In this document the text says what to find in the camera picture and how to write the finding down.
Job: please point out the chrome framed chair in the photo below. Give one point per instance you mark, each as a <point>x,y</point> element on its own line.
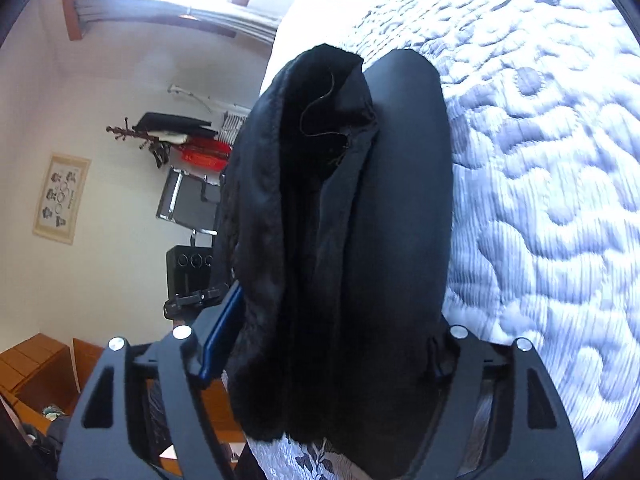
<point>187,200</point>

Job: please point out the black box appliance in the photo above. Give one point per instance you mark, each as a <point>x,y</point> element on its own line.
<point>187,267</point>

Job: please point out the bed with grey sheet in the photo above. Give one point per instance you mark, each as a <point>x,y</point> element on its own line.
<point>310,25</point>

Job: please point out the red bag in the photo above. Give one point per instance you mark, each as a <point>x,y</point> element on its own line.
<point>205,155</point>

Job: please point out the wooden dresser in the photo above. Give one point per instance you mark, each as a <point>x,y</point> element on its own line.
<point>30,360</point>

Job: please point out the dark branch coat rack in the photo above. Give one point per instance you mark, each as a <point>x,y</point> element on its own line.
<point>150,142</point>

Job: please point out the grey quilted bedspread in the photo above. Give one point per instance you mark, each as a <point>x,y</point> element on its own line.
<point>525,185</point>

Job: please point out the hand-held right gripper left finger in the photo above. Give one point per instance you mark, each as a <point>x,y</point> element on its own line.
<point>220,332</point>

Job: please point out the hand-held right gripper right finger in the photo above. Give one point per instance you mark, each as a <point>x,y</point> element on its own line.
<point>452,355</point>

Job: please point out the black pants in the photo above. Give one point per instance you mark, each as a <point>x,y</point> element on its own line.
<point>350,260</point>

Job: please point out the wall poster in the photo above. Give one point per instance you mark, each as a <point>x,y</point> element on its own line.
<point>61,199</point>

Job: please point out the black folded cloth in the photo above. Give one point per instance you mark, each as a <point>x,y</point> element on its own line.
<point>172,122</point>

